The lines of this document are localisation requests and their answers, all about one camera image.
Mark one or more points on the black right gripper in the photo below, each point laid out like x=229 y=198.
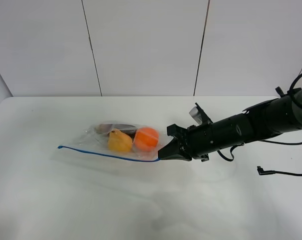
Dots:
x=187 y=144

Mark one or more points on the clear zip bag blue seal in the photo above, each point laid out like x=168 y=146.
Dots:
x=89 y=142

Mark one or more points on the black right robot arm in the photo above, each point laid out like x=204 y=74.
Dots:
x=260 y=122

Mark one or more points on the orange fruit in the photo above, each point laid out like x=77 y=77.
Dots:
x=146 y=139

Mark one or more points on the dark purple eggplant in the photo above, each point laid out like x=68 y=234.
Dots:
x=105 y=129

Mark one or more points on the yellow pear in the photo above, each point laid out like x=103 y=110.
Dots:
x=119 y=141

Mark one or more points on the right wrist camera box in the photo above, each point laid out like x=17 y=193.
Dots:
x=198 y=114

